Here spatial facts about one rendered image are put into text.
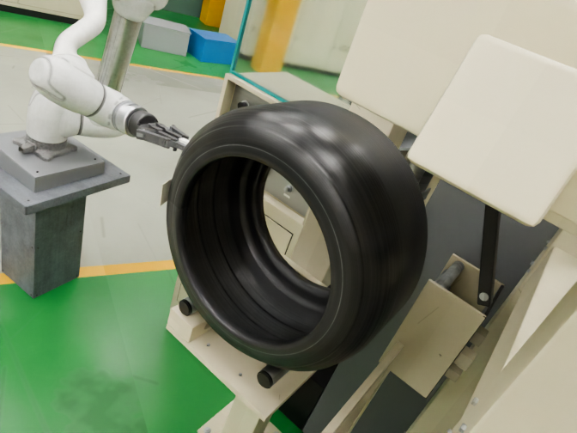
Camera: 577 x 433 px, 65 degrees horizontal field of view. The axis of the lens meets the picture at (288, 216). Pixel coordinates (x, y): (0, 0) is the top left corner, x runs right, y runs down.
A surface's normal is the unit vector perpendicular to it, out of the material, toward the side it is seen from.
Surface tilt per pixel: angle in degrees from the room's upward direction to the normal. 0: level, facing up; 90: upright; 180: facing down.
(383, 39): 90
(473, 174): 72
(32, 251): 90
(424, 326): 90
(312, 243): 90
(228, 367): 0
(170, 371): 0
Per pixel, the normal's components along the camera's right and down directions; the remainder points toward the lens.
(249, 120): -0.39, -0.53
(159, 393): 0.30, -0.81
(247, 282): 0.54, -0.59
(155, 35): 0.35, 0.58
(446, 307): -0.58, 0.25
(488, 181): -0.46, 0.00
